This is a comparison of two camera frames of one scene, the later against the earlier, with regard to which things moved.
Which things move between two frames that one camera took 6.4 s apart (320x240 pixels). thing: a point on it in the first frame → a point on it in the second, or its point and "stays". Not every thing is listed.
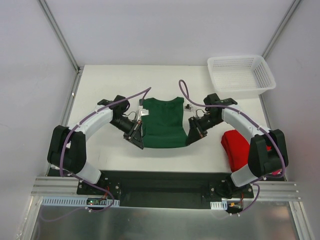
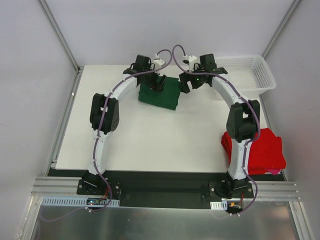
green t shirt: x=163 y=127 → x=168 y=98
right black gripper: x=197 y=127 → x=188 y=82
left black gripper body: x=133 y=131 → x=155 y=81
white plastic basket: x=241 y=77 stays
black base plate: x=169 y=189 stays
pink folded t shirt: x=275 y=173 stays
